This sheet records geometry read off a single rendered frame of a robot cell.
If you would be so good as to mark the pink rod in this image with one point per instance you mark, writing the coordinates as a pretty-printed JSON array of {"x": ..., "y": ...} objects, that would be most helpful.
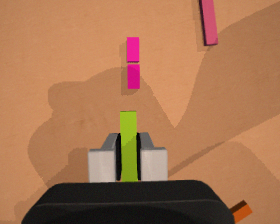
[{"x": 208, "y": 21}]

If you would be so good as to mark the magenta block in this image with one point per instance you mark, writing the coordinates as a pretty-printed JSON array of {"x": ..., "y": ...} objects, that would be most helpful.
[
  {"x": 132, "y": 49},
  {"x": 134, "y": 76}
]

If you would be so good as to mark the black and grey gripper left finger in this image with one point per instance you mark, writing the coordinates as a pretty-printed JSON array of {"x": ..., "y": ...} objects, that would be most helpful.
[{"x": 105, "y": 164}]

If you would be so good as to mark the lime green rod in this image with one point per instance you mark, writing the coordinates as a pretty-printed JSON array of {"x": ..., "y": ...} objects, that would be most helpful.
[{"x": 128, "y": 132}]

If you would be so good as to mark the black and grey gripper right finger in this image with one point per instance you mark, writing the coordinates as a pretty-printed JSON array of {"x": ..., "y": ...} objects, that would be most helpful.
[{"x": 152, "y": 162}]

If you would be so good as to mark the orange rod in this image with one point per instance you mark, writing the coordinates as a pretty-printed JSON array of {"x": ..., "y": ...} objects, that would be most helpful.
[{"x": 240, "y": 211}]

